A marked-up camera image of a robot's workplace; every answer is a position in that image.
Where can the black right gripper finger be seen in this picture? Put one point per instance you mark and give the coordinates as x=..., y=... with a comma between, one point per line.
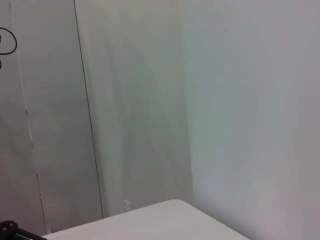
x=10, y=231

